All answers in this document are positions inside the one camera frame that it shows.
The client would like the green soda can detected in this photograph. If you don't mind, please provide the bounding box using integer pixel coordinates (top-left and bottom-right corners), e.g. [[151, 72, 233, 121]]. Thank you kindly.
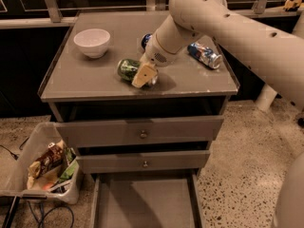
[[116, 58, 160, 87]]

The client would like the middle grey drawer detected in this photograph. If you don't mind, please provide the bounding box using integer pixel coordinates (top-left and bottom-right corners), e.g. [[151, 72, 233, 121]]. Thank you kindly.
[[76, 150, 210, 174]]

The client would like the clear plastic bin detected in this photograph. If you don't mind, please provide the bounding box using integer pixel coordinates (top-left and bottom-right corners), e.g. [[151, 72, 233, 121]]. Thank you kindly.
[[0, 123, 83, 204]]

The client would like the green snack packet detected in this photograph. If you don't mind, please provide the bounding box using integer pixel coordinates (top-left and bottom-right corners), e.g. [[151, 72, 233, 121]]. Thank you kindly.
[[59, 148, 78, 182]]

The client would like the grey drawer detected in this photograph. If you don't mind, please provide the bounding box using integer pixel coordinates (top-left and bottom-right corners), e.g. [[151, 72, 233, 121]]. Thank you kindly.
[[89, 171, 204, 228], [76, 150, 210, 174], [57, 116, 223, 148]]

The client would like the blue cable on floor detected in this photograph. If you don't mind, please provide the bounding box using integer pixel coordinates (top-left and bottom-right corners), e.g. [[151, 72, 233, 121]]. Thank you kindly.
[[28, 200, 75, 228]]

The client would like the yellow object on ledge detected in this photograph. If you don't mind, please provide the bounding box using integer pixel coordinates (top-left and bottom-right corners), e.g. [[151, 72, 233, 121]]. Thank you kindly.
[[283, 0, 302, 11]]

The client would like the dark blue soda can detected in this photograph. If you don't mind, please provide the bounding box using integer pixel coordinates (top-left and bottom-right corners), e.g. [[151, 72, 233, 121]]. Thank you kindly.
[[141, 33, 152, 49]]

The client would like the grey drawer cabinet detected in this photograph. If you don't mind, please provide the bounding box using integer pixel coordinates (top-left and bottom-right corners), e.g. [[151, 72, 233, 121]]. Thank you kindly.
[[40, 11, 238, 228]]

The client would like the brown snack bag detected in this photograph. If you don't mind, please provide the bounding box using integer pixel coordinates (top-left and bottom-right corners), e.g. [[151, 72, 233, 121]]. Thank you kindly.
[[28, 141, 65, 179]]

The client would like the white ceramic bowl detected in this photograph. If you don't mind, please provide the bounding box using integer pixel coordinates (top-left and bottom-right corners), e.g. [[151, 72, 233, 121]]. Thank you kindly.
[[73, 28, 111, 58]]

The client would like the light blue soda can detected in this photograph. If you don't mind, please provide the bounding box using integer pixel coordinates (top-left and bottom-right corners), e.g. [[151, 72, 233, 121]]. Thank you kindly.
[[187, 42, 222, 69]]

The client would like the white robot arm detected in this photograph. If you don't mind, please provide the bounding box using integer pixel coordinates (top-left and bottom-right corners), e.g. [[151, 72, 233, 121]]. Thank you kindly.
[[145, 0, 304, 228]]

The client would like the metal window railing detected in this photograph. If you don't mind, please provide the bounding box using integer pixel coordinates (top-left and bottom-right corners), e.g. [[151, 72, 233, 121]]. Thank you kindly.
[[0, 0, 304, 30]]

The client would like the black cable on floor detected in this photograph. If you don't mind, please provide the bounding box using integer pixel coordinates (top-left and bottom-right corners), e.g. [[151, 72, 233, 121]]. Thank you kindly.
[[0, 136, 30, 161]]

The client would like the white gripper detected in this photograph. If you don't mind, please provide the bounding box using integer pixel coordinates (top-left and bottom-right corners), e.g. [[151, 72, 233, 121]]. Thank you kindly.
[[132, 31, 186, 88]]

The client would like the white diagonal pole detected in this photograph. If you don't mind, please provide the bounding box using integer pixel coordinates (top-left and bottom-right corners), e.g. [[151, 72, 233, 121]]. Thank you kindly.
[[255, 85, 277, 111]]

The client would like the top grey drawer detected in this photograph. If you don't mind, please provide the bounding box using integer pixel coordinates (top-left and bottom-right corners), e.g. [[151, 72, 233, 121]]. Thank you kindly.
[[57, 116, 223, 148]]

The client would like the bottom grey drawer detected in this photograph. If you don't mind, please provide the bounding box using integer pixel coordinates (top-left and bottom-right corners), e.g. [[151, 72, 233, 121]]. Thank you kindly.
[[89, 171, 204, 228]]

